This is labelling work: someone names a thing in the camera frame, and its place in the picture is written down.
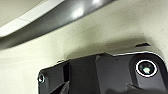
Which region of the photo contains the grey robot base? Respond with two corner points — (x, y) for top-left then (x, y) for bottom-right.
(37, 49), (168, 94)

